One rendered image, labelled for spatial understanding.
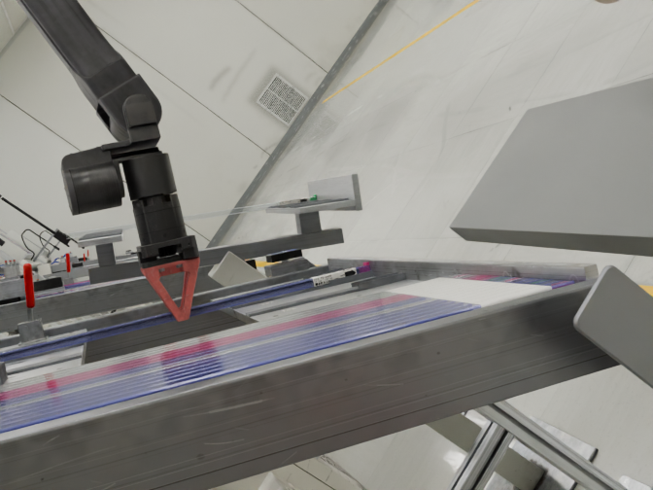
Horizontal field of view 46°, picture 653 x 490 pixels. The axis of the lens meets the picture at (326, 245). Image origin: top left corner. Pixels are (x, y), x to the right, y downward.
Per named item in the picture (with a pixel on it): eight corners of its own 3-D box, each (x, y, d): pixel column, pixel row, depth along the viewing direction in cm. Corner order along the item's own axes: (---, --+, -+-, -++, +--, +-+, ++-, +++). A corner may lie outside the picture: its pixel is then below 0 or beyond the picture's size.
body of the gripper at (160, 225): (143, 262, 88) (128, 199, 88) (139, 261, 98) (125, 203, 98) (198, 250, 90) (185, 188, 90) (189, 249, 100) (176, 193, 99)
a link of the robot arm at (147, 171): (170, 142, 91) (162, 148, 97) (112, 152, 89) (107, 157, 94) (183, 198, 92) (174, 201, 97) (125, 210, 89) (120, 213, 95)
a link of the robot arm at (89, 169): (150, 89, 90) (142, 110, 98) (49, 105, 86) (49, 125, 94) (175, 189, 90) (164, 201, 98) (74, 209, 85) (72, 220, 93)
